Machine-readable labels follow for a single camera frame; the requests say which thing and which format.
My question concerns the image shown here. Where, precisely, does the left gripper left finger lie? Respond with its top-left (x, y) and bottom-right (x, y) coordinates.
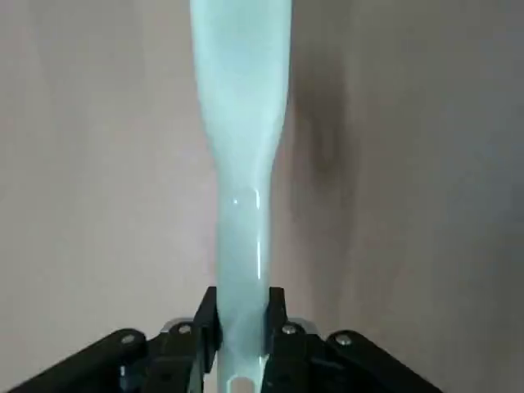
top-left (0, 286), bottom-right (224, 393)

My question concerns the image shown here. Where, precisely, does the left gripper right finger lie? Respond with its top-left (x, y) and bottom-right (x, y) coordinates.
top-left (261, 287), bottom-right (445, 393)

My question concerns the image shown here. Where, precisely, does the pale hand brush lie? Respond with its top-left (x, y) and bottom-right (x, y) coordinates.
top-left (190, 0), bottom-right (291, 393)

